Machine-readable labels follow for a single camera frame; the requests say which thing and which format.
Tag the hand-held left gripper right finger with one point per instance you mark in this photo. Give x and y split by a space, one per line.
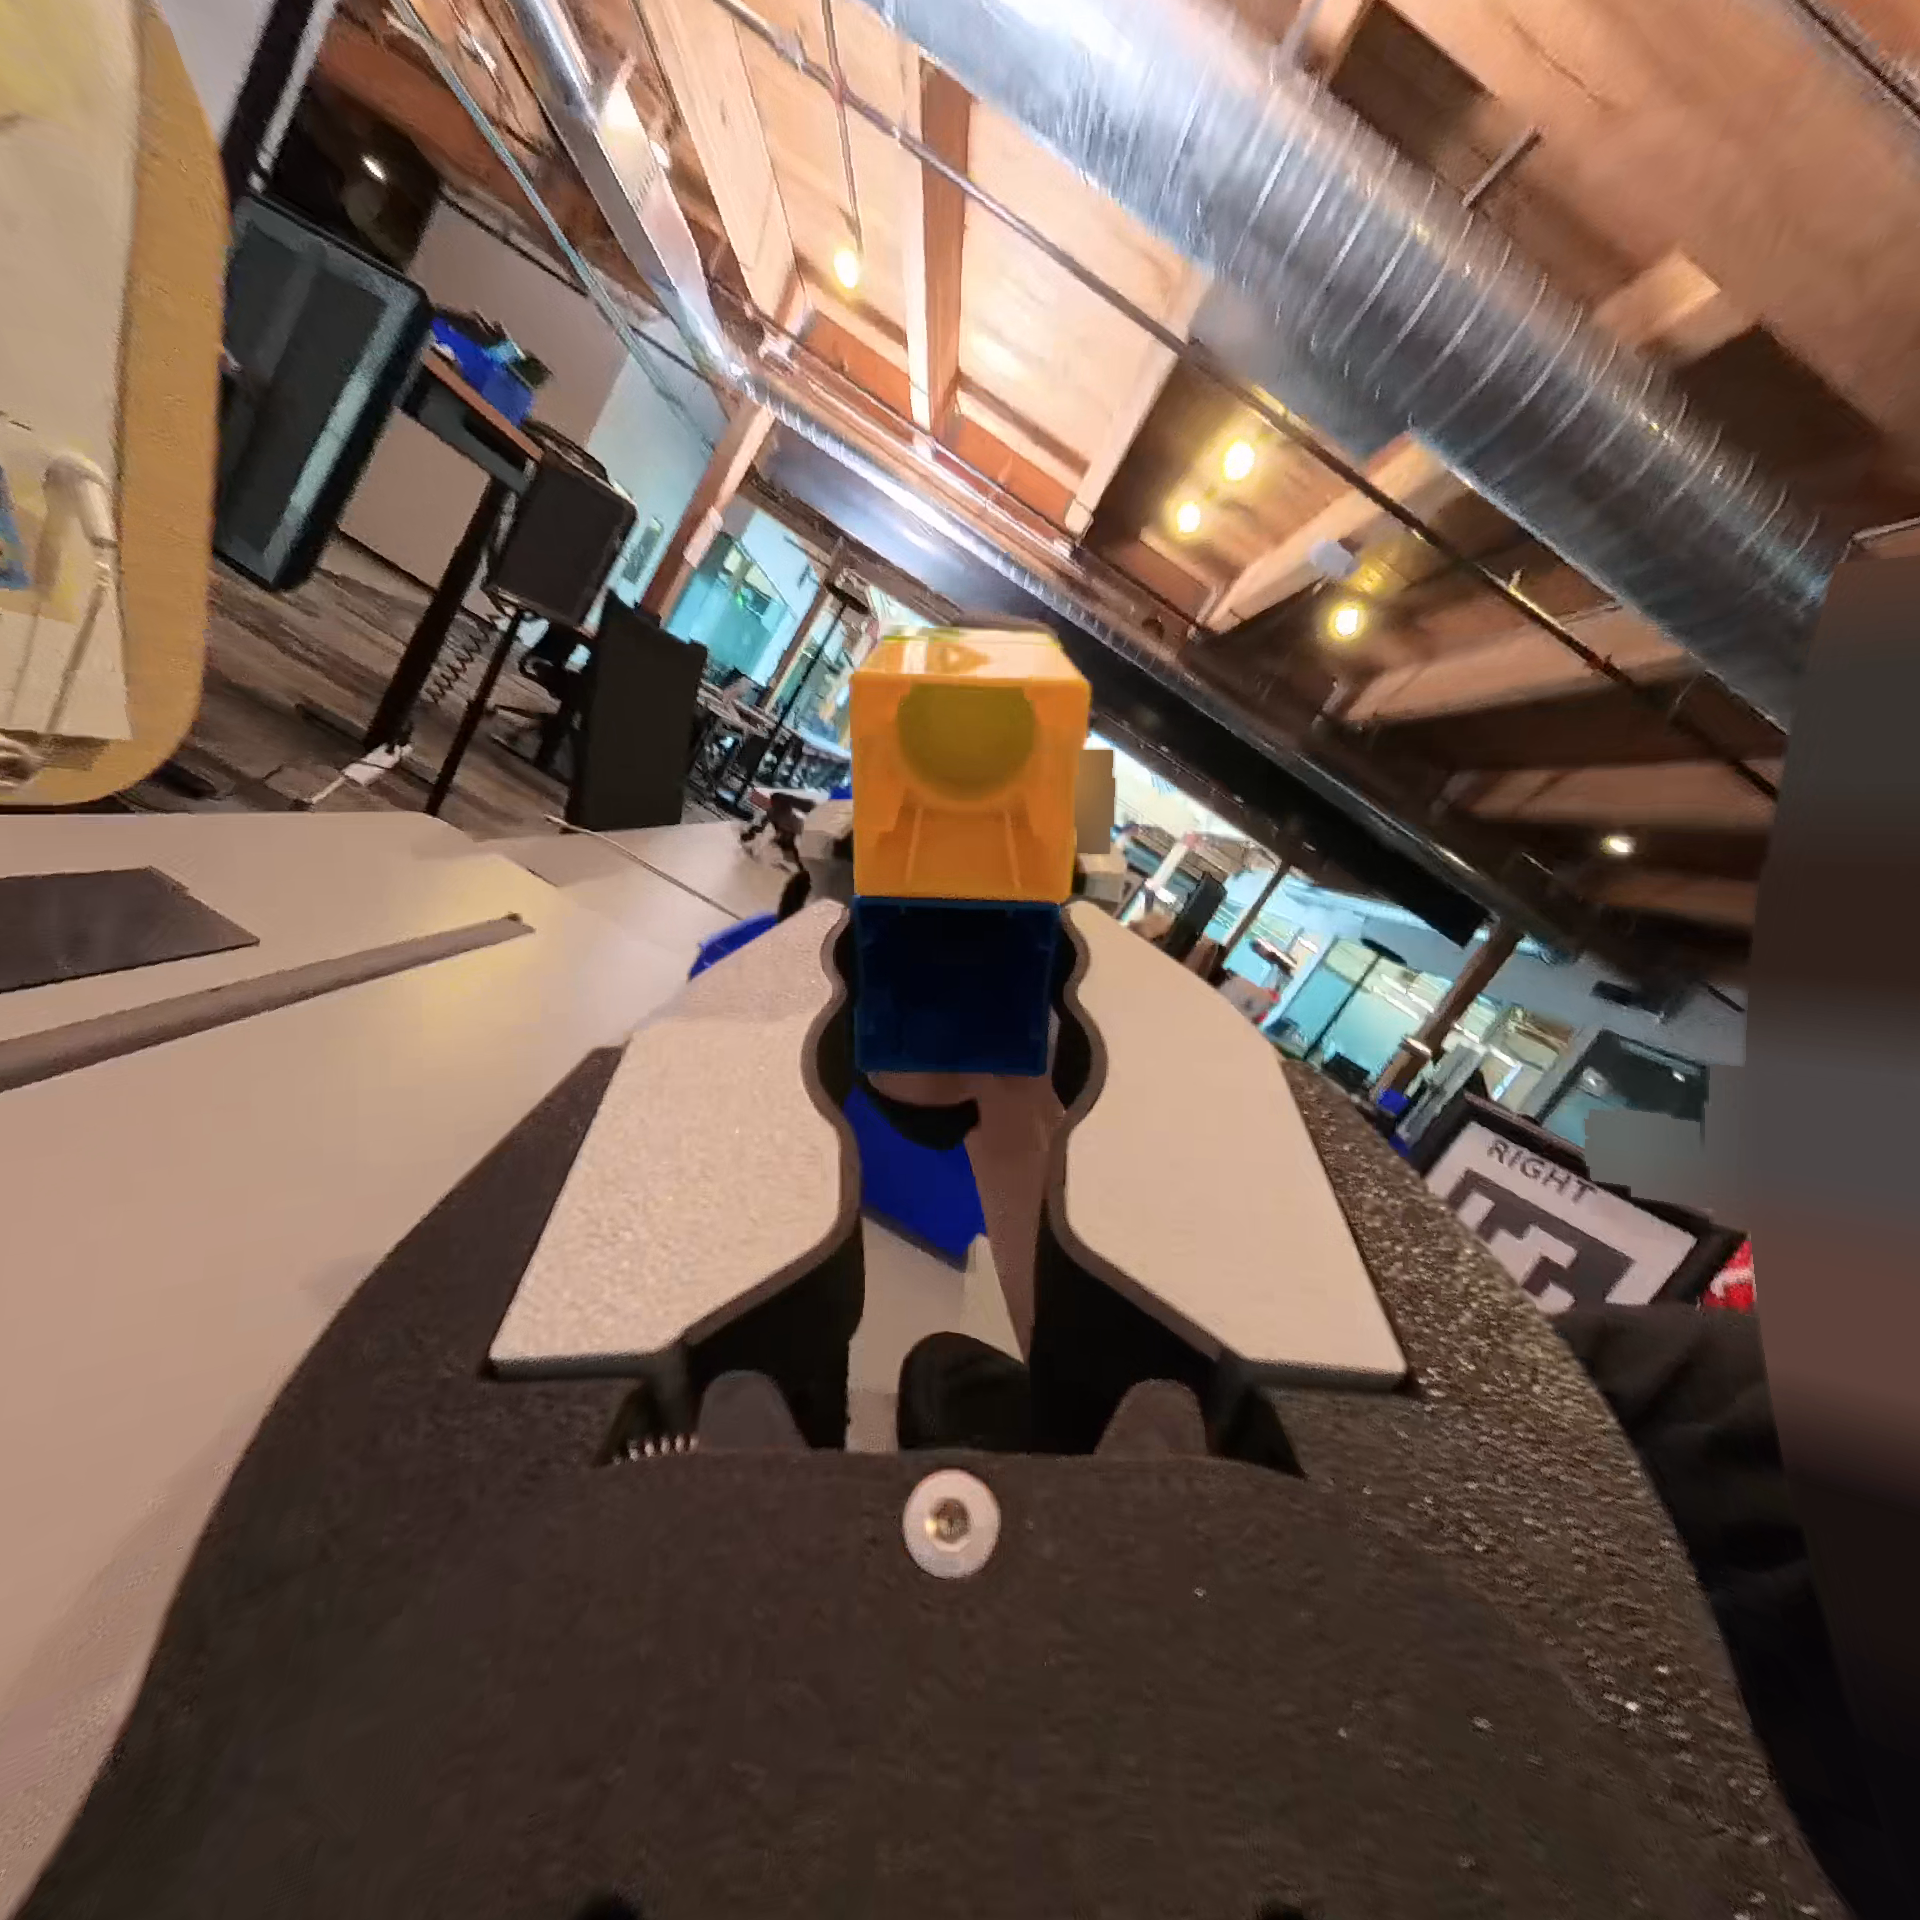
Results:
1215 1199

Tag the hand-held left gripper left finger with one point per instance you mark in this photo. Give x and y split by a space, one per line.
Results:
691 1187

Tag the blue plastic bin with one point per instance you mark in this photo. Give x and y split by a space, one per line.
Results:
915 1187

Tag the blue one-stud block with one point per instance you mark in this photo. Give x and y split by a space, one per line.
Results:
951 991

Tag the orange one-stud block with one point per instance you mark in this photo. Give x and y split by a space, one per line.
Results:
960 810

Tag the grey desk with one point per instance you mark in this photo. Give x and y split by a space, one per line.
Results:
224 1170

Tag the black desk monitor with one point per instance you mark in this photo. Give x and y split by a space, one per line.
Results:
561 540

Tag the wooden top standing desk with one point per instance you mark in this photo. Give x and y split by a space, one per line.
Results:
479 429

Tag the framed marker sign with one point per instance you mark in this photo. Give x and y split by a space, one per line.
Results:
1637 1245

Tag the black partition panel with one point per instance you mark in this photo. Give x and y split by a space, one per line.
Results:
637 721

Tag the person's black jacket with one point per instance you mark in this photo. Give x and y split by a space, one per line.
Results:
1649 1427

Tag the white power strip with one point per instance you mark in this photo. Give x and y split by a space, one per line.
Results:
375 763

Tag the white ceiling device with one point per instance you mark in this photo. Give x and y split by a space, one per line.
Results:
1327 560

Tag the blue storage bins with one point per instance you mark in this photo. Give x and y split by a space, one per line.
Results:
479 368

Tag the black display on stand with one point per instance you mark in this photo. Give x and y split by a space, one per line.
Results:
313 392

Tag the rounded wooden board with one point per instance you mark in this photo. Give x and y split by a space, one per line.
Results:
172 452

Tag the printed instruction sheet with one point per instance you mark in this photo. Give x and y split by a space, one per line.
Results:
60 301

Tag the large corrugated silver duct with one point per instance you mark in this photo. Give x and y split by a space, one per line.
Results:
1425 301

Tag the silver ceiling duct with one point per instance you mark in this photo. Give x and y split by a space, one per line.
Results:
660 256

